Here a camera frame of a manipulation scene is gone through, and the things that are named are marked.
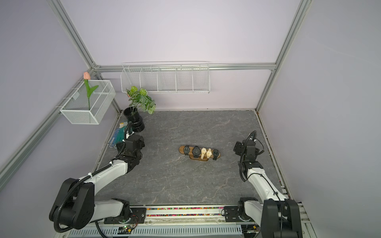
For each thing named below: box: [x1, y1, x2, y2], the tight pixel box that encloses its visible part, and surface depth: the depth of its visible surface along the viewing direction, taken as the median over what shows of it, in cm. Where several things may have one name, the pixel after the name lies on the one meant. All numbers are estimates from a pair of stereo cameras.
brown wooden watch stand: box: [178, 145, 221, 162], surface depth 89 cm
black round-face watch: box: [212, 149, 220, 161], surface depth 88 cm
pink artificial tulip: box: [83, 71, 99, 111], surface depth 85 cm
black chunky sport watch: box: [191, 145, 201, 159], surface depth 88 cm
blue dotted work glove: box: [108, 127, 120, 148], surface depth 104 cm
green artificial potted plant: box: [126, 85, 157, 115], surface depth 89 cm
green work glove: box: [115, 122, 127, 145], surface depth 113 cm
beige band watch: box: [206, 147, 213, 159], surface depth 88 cm
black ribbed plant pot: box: [123, 106, 146, 133], surface depth 101 cm
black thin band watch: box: [183, 145, 191, 156], surface depth 91 cm
